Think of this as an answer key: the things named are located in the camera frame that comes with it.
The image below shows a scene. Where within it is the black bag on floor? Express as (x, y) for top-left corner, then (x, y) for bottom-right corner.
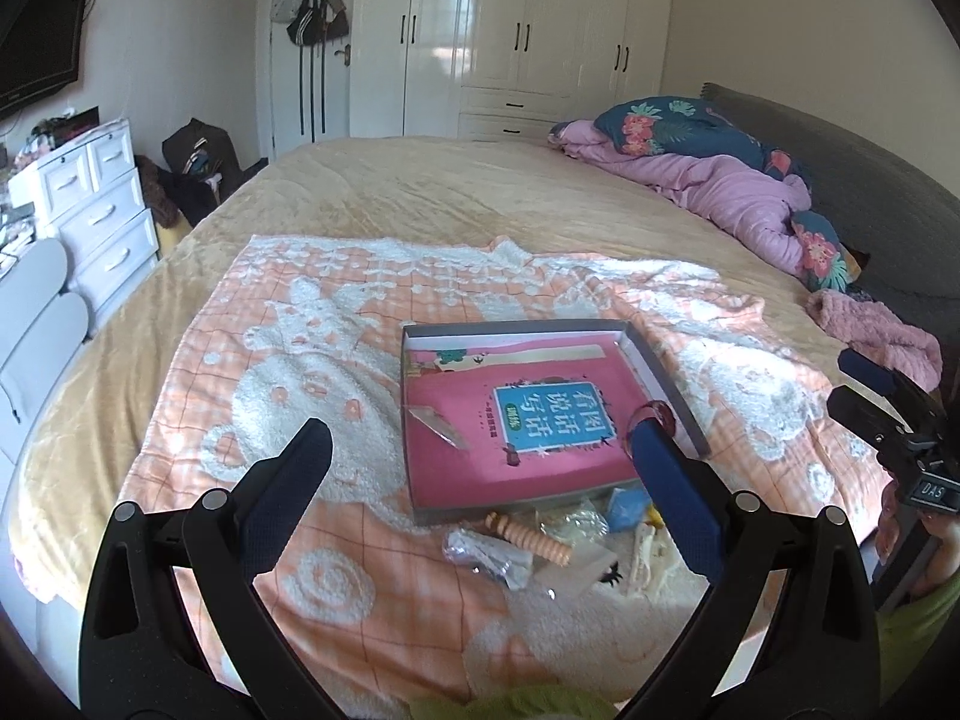
(160, 119), (244, 226)

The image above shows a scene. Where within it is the grey cardboard box tray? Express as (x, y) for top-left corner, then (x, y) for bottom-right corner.
(402, 319), (709, 525)

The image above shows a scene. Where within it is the pink fluffy blanket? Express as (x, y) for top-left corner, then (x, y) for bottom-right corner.
(805, 289), (942, 392)

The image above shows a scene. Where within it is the green sleeve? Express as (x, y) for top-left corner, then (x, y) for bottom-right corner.
(409, 577), (958, 720)

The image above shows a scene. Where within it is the white card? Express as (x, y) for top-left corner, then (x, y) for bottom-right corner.
(404, 405), (469, 450)

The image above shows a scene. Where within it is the orange white plaid towel blanket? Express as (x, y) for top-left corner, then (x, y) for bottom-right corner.
(119, 238), (885, 718)

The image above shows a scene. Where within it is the clear bag with necklace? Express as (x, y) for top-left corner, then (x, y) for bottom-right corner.
(539, 502), (610, 546)

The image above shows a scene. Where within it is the beige bed cover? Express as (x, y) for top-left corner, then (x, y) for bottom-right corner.
(8, 138), (839, 605)

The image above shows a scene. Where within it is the cream claw hair clip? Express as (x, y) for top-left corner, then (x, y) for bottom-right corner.
(625, 523), (682, 596)

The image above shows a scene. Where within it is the pink purple quilt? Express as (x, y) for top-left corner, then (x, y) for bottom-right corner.
(548, 121), (812, 277)

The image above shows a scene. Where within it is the right hand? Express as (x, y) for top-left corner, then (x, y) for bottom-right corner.
(875, 481), (958, 610)

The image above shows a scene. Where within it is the blue floral pillow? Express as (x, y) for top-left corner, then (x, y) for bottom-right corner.
(592, 96), (804, 181)

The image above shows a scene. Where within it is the white padded bench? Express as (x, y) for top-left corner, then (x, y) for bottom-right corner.
(2, 239), (89, 465)

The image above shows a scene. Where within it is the white drawer cabinet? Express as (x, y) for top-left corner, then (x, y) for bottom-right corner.
(8, 119), (160, 332)

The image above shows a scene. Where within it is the pink Chinese workbook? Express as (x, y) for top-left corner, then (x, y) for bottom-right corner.
(402, 335), (651, 520)

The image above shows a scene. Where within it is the grey upholstered headboard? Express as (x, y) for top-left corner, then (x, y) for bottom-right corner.
(701, 83), (958, 344)

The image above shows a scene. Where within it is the white wardrobe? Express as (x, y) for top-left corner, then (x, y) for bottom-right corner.
(350, 0), (672, 142)

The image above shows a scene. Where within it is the small black hair clip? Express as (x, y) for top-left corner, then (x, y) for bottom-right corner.
(599, 562), (623, 587)

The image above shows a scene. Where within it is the clear bag with silver chain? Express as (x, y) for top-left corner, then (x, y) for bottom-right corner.
(443, 527), (534, 592)

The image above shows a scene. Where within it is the white door with bags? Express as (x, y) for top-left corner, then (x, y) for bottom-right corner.
(256, 0), (353, 160)

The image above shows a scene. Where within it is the blue small box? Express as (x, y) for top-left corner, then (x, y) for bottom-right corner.
(605, 486), (651, 533)

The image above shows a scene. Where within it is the black wall television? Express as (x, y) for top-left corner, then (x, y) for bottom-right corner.
(0, 0), (88, 119)

